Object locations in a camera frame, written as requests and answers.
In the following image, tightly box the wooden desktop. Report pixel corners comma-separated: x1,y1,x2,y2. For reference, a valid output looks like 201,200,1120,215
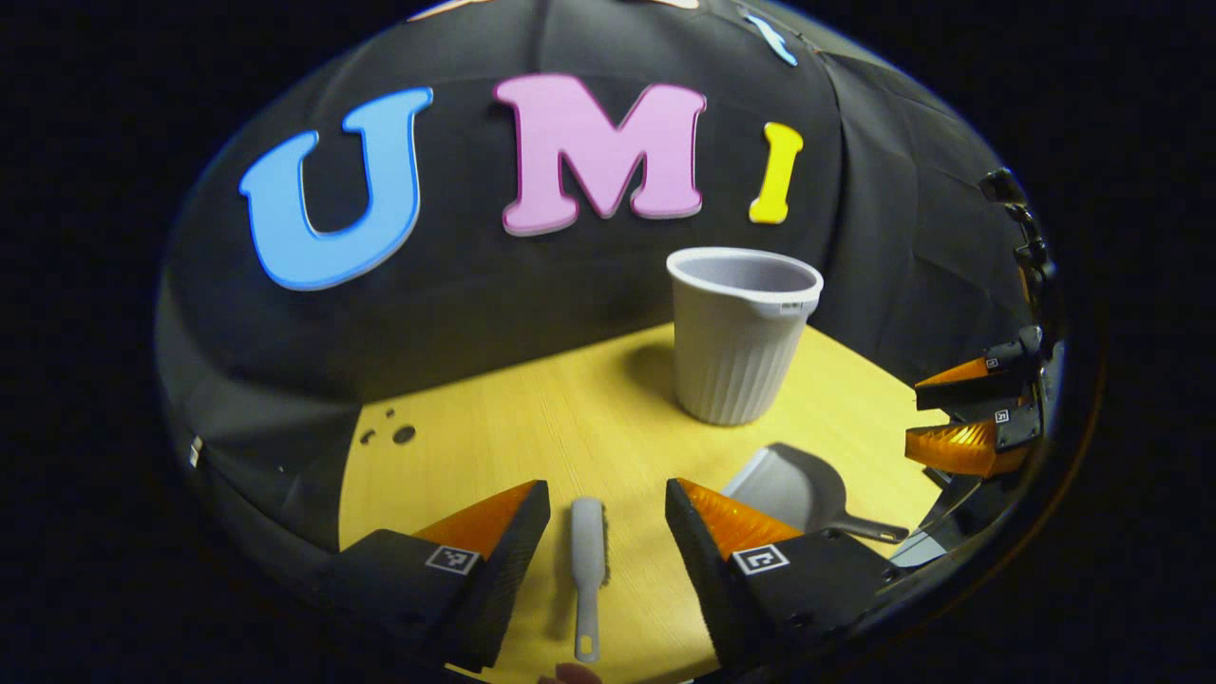
337,323,951,684

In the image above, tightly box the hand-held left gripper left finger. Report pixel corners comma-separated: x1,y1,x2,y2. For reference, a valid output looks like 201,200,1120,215
313,480,552,674

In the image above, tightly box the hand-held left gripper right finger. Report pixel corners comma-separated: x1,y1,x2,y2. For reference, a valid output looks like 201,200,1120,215
665,478,918,671

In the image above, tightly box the small grey broom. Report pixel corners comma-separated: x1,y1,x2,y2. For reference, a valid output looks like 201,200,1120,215
570,497,609,664

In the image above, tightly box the grey plastic dustpan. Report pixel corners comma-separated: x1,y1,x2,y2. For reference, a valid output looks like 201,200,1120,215
720,443,911,545

